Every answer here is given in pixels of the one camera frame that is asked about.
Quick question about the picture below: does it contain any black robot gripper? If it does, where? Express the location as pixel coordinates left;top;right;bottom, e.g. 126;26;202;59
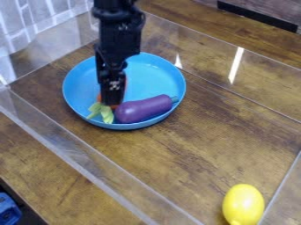
93;0;146;105

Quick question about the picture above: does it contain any orange toy carrot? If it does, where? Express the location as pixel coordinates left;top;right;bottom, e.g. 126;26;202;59
86;92;119;124

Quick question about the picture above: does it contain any blue plastic plate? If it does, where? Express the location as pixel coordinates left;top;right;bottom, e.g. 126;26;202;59
63;53;186;130

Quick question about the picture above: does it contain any purple toy eggplant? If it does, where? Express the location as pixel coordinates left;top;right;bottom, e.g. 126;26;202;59
114;94;180;124

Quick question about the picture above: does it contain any clear acrylic barrier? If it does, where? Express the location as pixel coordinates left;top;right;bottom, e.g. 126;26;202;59
0;14;301;225

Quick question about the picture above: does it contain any white checkered curtain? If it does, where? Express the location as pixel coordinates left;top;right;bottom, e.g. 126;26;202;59
0;0;95;56

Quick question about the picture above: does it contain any blue object at corner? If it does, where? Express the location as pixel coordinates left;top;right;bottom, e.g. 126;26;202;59
0;192;23;225

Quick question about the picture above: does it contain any yellow toy lemon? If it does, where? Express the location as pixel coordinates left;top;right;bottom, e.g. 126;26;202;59
222;184;265;225

